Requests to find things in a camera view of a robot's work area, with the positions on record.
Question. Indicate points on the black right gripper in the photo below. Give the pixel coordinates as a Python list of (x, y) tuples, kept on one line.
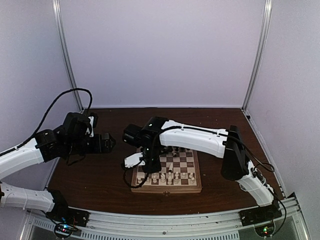
[(156, 167)]

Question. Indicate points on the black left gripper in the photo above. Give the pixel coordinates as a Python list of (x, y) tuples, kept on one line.
[(98, 148)]

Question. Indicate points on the white knight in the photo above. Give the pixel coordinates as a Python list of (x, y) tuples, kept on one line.
[(170, 168)]

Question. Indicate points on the white rook corner piece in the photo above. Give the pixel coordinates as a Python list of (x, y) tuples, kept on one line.
[(139, 181)]

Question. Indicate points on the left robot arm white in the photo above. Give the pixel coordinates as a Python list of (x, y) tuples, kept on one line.
[(39, 148)]

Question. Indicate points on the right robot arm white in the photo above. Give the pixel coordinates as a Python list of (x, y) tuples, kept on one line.
[(160, 135)]

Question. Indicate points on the wooden chess board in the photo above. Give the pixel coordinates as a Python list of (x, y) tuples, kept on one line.
[(184, 161)]

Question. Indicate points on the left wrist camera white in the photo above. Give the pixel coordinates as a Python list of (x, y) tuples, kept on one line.
[(93, 120)]

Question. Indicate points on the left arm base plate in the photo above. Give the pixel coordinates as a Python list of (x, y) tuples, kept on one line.
[(71, 216)]

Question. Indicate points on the aluminium front rail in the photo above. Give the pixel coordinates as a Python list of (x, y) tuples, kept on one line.
[(226, 225)]

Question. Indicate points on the left aluminium corner post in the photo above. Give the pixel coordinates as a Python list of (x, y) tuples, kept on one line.
[(63, 43)]

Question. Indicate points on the aluminium corner post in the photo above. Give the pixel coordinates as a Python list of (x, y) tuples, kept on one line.
[(63, 43), (264, 31)]

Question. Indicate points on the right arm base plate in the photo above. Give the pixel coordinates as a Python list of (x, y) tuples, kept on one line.
[(258, 215)]

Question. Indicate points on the right aluminium corner post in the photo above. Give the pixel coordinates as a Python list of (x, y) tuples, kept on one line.
[(264, 31)]

